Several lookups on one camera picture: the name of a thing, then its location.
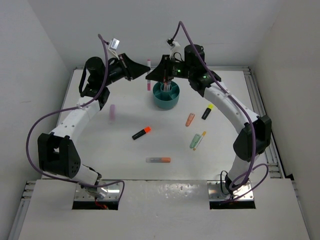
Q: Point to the clear orange lead case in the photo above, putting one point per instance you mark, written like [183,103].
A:
[158,159]

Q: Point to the purple correction tape dispenser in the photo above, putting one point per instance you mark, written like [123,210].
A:
[112,113]

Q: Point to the teal round desk organizer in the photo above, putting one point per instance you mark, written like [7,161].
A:
[165,100]

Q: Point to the yellow-capped white marker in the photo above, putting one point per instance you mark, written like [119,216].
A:
[200,139]

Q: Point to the aluminium table edge rail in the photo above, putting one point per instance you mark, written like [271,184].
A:
[264,128]

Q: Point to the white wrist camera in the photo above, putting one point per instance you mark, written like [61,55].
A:
[174,47]
[112,46]

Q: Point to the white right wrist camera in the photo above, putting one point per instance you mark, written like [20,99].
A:
[174,47]

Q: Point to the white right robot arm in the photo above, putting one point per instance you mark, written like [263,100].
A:
[254,131]

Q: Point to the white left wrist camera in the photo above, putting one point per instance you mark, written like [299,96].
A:
[112,46]

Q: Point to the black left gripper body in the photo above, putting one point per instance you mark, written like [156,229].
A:
[128,72]

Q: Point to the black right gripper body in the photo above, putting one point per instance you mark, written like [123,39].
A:
[171,68]

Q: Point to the green correction tape dispenser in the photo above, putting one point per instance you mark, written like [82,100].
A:
[195,140]

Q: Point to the black orange-capped highlighter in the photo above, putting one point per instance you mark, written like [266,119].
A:
[141,133]

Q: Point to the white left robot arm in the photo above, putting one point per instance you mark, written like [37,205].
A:
[57,152]

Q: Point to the black yellow-capped highlighter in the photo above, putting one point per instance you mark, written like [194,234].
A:
[207,111]

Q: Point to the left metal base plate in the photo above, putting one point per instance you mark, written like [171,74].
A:
[111,191]

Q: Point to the pink double-ended marker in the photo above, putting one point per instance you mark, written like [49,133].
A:
[166,87]

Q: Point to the orange correction tape dispenser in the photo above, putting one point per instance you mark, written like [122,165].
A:
[189,119]

